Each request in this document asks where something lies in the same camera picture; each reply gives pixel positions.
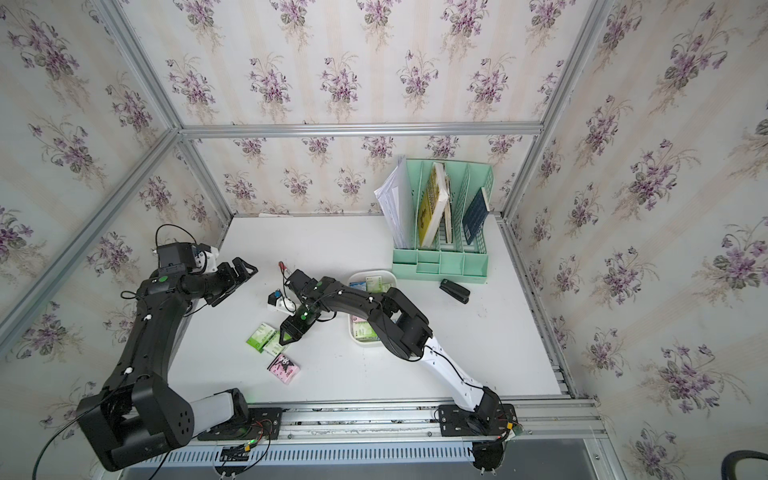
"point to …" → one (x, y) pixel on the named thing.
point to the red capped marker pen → (283, 267)
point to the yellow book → (433, 205)
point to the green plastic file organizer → (472, 188)
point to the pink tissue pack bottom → (284, 368)
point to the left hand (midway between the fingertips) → (246, 277)
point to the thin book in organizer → (448, 223)
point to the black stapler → (457, 292)
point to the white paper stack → (392, 196)
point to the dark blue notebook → (475, 215)
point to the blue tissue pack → (362, 286)
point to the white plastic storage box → (388, 276)
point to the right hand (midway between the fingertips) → (289, 337)
